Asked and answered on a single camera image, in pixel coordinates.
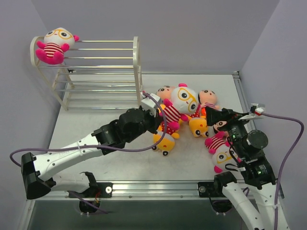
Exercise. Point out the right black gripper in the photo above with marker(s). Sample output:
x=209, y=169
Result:
x=227, y=119

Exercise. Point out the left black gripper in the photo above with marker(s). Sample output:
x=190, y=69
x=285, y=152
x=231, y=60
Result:
x=155, y=122

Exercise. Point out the yellow bear plush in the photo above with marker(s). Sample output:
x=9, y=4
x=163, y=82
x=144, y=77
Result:
x=198, y=125
x=169, y=131
x=166, y=145

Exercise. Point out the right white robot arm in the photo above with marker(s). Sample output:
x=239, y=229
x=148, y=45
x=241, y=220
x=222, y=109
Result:
x=255, y=169

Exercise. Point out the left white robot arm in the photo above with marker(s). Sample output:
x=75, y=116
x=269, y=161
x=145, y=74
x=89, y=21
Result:
x=43, y=173

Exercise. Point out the cream two-tier shelf rack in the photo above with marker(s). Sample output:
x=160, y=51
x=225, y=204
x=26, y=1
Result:
x=95, y=75

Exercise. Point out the peach boy plush right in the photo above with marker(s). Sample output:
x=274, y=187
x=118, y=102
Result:
x=218, y=125

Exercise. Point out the peach boy plush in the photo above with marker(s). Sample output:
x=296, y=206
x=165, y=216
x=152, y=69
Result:
x=208, y=98
x=165, y=92
x=218, y=125

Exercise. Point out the peach boy plush middle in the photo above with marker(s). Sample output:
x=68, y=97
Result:
x=208, y=98

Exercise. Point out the peach boy plush left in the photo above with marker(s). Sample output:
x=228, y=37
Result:
x=165, y=92

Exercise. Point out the pink plush with glasses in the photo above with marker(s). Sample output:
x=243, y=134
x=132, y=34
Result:
x=54, y=46

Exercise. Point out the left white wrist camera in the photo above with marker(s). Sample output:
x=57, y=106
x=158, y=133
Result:
x=150, y=103

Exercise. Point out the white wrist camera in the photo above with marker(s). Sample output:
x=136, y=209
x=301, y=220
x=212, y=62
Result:
x=150, y=103
x=255, y=112

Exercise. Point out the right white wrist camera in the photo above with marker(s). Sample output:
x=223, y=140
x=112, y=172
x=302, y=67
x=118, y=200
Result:
x=255, y=112

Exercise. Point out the aluminium front rail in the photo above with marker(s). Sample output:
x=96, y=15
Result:
x=154, y=190

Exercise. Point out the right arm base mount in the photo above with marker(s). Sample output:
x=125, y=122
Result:
x=213, y=189

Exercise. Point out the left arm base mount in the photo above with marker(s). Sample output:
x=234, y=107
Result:
x=88, y=187

